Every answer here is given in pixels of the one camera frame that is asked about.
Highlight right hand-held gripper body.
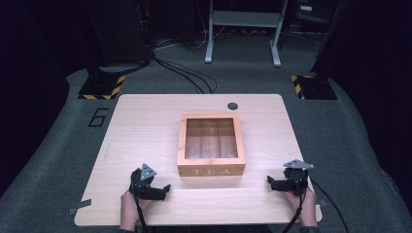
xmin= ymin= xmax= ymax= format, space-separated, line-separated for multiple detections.
xmin=275 ymin=158 xmax=315 ymax=197

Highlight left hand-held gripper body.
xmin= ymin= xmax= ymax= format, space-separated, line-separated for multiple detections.
xmin=128 ymin=163 xmax=164 ymax=202

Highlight wooden box with glass lid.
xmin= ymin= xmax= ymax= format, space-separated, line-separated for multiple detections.
xmin=177 ymin=113 xmax=247 ymax=178

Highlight person's left hand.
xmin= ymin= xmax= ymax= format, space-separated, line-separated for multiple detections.
xmin=120 ymin=189 xmax=154 ymax=232

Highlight person's right hand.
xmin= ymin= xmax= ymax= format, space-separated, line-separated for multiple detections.
xmin=280 ymin=187 xmax=319 ymax=228

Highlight grey tape strip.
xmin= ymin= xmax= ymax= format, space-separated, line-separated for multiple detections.
xmin=67 ymin=198 xmax=93 ymax=216

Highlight black yellow striped stand base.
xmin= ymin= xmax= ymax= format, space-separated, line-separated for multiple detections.
xmin=290 ymin=74 xmax=338 ymax=101
xmin=78 ymin=74 xmax=126 ymax=101

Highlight dark cabinet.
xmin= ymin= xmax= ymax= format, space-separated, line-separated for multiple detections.
xmin=82 ymin=0 xmax=154 ymax=67

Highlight white metal stand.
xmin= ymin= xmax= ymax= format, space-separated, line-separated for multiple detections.
xmin=204 ymin=0 xmax=290 ymax=68

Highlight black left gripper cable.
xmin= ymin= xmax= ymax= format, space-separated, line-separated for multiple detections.
xmin=135 ymin=193 xmax=147 ymax=233

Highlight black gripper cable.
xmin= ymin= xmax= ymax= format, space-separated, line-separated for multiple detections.
xmin=135 ymin=193 xmax=147 ymax=233
xmin=281 ymin=185 xmax=308 ymax=233

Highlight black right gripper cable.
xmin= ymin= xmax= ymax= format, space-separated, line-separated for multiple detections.
xmin=281 ymin=185 xmax=308 ymax=233

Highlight thin black cable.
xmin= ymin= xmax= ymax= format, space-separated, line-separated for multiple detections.
xmin=308 ymin=178 xmax=351 ymax=233

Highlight black floor cables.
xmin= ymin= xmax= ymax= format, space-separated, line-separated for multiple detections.
xmin=151 ymin=52 xmax=219 ymax=95

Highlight white floor cables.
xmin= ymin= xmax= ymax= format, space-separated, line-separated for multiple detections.
xmin=153 ymin=18 xmax=229 ymax=52

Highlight black stand post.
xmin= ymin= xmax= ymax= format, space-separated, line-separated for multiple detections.
xmin=310 ymin=0 xmax=346 ymax=79

